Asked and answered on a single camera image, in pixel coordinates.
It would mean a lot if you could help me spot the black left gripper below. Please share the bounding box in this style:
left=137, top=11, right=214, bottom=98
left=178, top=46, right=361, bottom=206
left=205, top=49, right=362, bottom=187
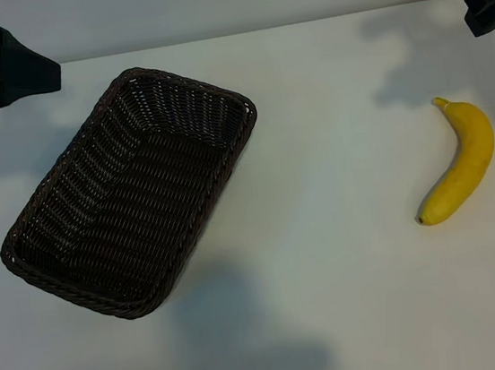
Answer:
left=0, top=0, right=65, bottom=112

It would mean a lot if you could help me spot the yellow banana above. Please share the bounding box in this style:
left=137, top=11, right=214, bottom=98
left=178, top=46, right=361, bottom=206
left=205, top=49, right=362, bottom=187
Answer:
left=402, top=90, right=495, bottom=228

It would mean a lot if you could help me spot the dark brown wicker basket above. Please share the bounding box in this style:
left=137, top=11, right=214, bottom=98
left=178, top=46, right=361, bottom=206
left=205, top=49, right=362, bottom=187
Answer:
left=0, top=53, right=282, bottom=336

